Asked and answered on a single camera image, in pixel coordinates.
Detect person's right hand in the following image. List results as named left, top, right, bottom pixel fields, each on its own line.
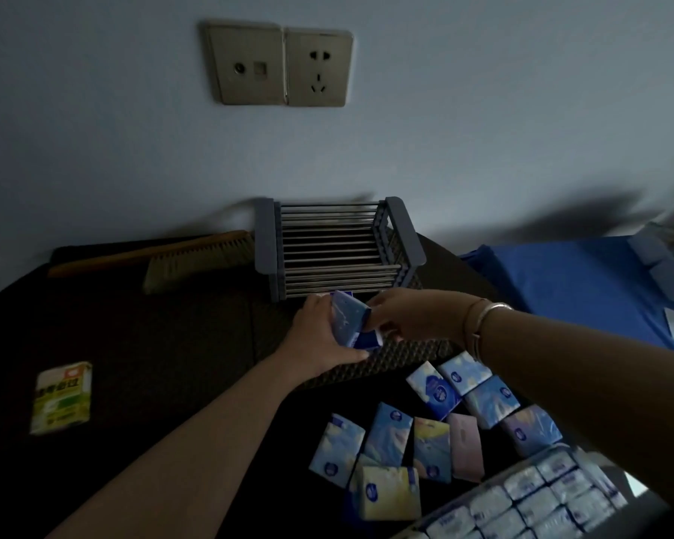
left=365, top=289, right=478, bottom=347

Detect person's left hand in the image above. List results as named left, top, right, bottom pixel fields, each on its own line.
left=275, top=293, right=371, bottom=383

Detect blue pocket tissue packet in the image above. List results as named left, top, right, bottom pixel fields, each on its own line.
left=328, top=290, right=386, bottom=353

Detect person's right forearm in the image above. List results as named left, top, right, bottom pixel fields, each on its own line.
left=472, top=305, right=674, bottom=503

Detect person's left forearm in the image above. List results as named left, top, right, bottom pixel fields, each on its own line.
left=45, top=348, right=311, bottom=539

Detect silver bangle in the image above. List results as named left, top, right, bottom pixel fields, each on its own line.
left=474, top=302, right=515, bottom=361

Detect pile of pastel tissue packs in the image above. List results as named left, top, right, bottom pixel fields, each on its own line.
left=308, top=350, right=566, bottom=523

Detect blue cloth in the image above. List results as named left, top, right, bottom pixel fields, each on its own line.
left=459, top=235, right=674, bottom=360

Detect plastic wrapped tissue bundle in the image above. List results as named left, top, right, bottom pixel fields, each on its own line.
left=392, top=443, right=652, bottom=539

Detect yellow green packet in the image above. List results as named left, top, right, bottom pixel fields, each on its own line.
left=29, top=361, right=93, bottom=436

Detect grey white folded item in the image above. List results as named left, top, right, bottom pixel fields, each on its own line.
left=628, top=220, right=674, bottom=305

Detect thin bracelet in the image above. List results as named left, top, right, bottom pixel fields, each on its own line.
left=461, top=297, right=491, bottom=346

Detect metal wire basket grey ends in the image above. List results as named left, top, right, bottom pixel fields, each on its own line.
left=254, top=196, right=427, bottom=303

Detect wooden handled bristle brush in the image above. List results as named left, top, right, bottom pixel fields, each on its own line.
left=48, top=230, right=256, bottom=295

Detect gold power outlet wall plate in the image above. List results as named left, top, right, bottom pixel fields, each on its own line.
left=283, top=28, right=355, bottom=108

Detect gold data socket wall plate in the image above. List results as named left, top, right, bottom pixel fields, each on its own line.
left=204, top=22, right=288, bottom=106

